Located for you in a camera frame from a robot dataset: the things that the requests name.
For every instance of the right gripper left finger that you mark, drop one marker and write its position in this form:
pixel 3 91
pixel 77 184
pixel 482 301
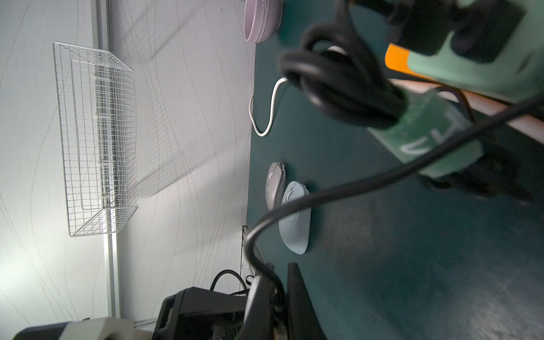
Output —
pixel 259 320

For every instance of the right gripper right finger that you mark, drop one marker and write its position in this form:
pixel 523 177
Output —
pixel 302 322

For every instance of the light blue wireless mouse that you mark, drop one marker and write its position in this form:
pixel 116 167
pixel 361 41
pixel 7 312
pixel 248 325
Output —
pixel 295 228

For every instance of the silver wireless mouse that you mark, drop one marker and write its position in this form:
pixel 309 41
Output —
pixel 275 185

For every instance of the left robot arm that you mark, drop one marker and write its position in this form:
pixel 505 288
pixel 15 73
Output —
pixel 193 313

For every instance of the orange power strip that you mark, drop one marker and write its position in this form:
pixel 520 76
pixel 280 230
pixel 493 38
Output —
pixel 396 59

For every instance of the pink bowl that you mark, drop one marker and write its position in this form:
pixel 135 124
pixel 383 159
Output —
pixel 262 19

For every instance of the mint green charger plug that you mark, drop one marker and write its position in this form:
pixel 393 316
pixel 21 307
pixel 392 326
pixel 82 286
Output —
pixel 494 48

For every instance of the green velcro cable tie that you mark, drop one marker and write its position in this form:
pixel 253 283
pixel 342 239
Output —
pixel 428 122

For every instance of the white wire basket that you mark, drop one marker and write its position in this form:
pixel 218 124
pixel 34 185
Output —
pixel 98 126

